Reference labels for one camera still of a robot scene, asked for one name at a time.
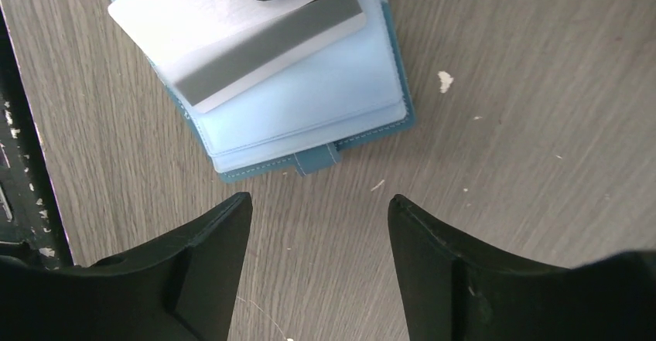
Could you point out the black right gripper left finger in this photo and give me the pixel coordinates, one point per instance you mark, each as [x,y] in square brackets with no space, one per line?
[181,285]

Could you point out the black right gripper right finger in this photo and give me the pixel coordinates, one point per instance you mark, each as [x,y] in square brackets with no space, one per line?
[456,287]

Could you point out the white grey stripe card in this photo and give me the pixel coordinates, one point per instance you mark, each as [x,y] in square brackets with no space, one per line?
[210,51]

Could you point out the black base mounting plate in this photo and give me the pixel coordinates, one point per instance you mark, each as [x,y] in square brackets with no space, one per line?
[31,226]

